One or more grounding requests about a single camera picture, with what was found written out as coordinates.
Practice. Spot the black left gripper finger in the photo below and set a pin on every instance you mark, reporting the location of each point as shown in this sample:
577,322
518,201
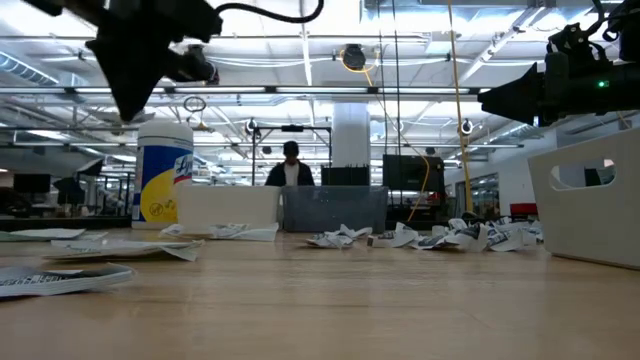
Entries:
130,75

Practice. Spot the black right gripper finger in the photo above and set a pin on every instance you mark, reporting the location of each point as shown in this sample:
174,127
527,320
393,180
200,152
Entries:
520,97

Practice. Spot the white gauze packet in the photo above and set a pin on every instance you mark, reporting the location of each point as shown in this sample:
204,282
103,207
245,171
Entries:
120,247
45,234
235,231

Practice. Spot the printed white packet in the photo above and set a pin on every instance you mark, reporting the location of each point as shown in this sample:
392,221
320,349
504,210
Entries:
60,282

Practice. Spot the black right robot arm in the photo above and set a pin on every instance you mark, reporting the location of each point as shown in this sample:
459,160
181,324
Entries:
620,85

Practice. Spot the small round hanging reel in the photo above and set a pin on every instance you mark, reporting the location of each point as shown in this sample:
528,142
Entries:
466,126
251,126

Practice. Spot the disinfecting wipes canister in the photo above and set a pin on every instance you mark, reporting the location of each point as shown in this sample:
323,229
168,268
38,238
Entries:
155,165

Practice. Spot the dark angled panel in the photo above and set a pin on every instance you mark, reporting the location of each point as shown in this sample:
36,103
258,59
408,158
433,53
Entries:
92,167

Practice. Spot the red box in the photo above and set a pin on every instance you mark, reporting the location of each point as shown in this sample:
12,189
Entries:
523,209

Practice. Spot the small printed wipe packet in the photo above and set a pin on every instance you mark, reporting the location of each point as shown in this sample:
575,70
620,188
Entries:
457,223
532,232
502,221
330,241
395,239
430,242
440,230
355,231
502,240
470,237

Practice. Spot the dark background equipment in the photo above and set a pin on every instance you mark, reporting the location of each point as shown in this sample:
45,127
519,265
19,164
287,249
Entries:
69,190

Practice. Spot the black monitor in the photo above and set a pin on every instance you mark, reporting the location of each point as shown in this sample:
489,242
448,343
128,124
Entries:
412,172

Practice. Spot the dark background monitor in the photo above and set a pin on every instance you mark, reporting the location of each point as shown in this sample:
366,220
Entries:
31,183

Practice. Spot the white plastic bin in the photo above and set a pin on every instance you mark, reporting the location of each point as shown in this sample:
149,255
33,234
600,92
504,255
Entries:
225,205

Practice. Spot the white pillar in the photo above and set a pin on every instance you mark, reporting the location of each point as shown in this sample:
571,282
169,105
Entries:
350,135

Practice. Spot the person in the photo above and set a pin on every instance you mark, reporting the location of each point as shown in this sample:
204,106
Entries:
290,172

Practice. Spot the black crate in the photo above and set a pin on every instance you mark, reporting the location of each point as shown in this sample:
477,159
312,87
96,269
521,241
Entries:
345,176

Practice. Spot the grey translucent plastic bin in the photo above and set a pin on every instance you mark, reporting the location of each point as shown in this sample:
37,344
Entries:
335,207

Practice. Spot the long silver duct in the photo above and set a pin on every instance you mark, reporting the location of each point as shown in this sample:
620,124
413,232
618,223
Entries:
520,131

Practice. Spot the silver ventilation duct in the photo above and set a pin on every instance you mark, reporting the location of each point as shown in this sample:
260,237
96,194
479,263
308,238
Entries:
25,70

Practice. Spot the black metal rig frame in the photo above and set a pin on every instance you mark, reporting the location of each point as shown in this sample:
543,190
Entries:
65,224

